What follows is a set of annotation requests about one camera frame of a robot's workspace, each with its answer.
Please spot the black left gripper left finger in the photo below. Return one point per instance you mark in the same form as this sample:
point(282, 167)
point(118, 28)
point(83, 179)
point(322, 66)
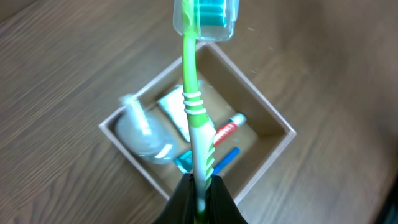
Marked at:
point(180, 208)

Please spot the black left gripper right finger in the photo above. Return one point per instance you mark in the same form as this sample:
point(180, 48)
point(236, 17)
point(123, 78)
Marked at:
point(222, 208)

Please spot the blue razor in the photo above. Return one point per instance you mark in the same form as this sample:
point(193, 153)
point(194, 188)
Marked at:
point(225, 160)

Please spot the red green toothpaste tube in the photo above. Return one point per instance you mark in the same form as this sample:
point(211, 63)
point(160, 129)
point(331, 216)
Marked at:
point(184, 161)

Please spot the clear bottle dark liquid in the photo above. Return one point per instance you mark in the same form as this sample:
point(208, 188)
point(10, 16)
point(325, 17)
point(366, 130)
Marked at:
point(143, 134)

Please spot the green white soap bar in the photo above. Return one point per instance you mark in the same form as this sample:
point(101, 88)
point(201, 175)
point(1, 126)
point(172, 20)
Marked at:
point(172, 105)

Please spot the green white toothbrush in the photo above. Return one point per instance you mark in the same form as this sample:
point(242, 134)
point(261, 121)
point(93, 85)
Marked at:
point(212, 21)

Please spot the white cardboard box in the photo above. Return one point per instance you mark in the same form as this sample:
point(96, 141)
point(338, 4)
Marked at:
point(261, 139)

